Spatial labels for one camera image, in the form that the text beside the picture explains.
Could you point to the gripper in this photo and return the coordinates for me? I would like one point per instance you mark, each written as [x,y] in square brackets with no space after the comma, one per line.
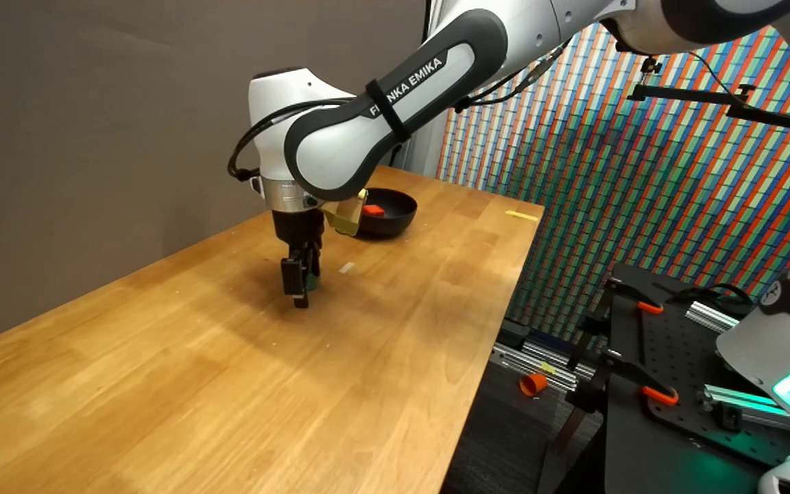
[297,230]

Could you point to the green block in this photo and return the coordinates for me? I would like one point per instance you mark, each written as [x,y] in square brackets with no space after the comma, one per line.
[312,282]

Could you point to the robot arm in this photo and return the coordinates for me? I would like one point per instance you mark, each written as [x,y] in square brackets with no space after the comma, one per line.
[395,103]

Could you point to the black bowl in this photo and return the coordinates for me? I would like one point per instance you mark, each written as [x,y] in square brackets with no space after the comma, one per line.
[395,213]

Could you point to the white tape piece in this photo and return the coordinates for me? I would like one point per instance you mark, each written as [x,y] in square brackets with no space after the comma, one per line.
[347,267]

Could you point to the red block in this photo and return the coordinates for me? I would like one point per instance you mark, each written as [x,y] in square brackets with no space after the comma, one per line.
[373,210]

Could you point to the yellow tape strip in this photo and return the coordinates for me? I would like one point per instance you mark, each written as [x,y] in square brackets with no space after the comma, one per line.
[522,215]

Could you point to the orange cap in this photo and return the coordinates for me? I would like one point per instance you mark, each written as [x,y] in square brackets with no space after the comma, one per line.
[533,384]

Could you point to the multicoloured patterned backdrop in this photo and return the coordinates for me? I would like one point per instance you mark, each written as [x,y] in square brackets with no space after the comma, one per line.
[607,192]

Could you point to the black clamp with orange tip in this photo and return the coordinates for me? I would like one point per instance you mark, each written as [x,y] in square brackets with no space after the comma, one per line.
[631,381]
[631,293]

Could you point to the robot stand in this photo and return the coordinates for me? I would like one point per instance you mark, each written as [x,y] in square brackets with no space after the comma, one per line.
[669,384]

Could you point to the aluminium rail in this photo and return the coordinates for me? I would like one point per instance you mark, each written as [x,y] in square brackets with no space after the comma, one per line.
[745,405]
[710,317]
[539,360]

